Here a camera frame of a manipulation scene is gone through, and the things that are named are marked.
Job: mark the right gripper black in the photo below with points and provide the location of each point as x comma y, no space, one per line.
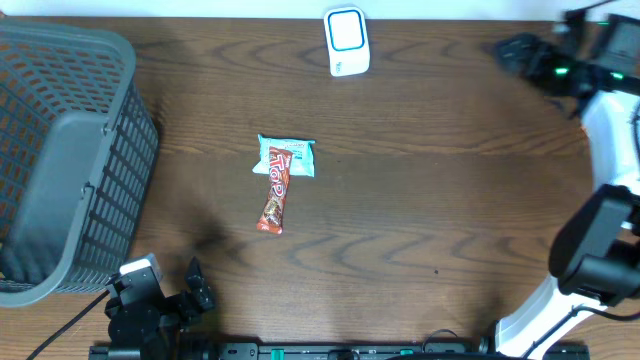
537,45

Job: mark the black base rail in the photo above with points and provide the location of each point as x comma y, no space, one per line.
252,351

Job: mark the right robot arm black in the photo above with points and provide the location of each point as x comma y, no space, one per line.
590,270

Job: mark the white barcode scanner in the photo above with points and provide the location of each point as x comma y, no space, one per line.
347,41

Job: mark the red-brown chocolate bar wrapper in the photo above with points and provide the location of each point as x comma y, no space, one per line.
271,219

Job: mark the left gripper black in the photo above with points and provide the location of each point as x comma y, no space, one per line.
200,285

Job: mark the light teal wet wipes pack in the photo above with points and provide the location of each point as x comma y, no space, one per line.
303,157

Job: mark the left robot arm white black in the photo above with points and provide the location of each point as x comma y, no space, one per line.
144,322

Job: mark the grey plastic mesh basket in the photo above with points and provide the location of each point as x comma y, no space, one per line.
78,149

